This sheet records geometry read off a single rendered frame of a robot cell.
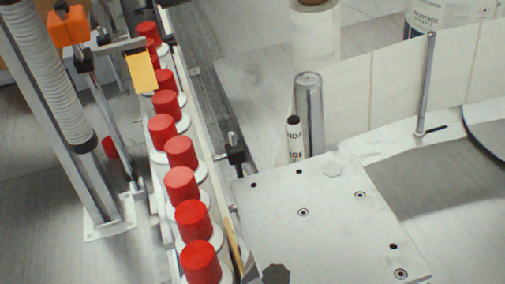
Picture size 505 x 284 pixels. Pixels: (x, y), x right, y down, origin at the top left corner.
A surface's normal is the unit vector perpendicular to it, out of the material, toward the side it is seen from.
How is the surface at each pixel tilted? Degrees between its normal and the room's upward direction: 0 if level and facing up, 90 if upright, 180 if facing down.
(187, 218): 2
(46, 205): 0
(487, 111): 0
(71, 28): 90
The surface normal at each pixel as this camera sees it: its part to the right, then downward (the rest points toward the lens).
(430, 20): -0.72, 0.54
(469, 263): -0.14, -0.73
